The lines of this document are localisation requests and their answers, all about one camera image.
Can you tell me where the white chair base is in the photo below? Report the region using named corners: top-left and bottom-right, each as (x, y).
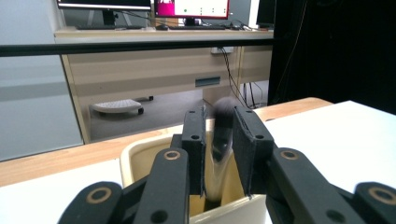
top-left (90, 98), bottom-right (145, 116)

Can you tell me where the wide dark-screen monitor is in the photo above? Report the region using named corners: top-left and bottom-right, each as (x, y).
top-left (56, 0), bottom-right (152, 27)

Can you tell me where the black cable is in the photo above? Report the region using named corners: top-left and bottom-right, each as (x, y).
top-left (219, 47), bottom-right (269, 109)

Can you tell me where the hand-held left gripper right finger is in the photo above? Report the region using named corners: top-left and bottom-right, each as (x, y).
top-left (233, 105), bottom-right (275, 198)

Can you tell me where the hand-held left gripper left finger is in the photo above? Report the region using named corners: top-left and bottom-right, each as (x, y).
top-left (181, 106), bottom-right (207, 197)

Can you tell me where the light wooden desk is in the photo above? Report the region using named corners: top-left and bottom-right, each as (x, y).
top-left (53, 26), bottom-right (275, 145)

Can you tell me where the black keyboard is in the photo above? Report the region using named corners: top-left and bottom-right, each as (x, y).
top-left (169, 24), bottom-right (227, 32)
top-left (76, 24), bottom-right (146, 31)

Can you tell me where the narrow dark monitor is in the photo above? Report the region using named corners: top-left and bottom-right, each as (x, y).
top-left (256, 0), bottom-right (276, 29)

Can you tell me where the white table cover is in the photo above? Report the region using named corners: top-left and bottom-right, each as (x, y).
top-left (0, 100), bottom-right (396, 224)

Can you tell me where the black makeup brush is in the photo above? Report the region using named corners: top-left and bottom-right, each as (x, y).
top-left (204, 96), bottom-right (239, 213)

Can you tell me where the monitor with pink white screen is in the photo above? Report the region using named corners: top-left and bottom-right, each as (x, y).
top-left (154, 0), bottom-right (232, 27)

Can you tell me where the black curtain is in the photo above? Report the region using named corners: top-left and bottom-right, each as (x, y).
top-left (266, 0), bottom-right (396, 116)

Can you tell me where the white power socket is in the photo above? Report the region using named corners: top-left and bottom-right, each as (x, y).
top-left (210, 46), bottom-right (234, 55)

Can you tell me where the cream square ceramic cup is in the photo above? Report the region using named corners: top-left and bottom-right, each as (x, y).
top-left (120, 122), bottom-right (269, 224)

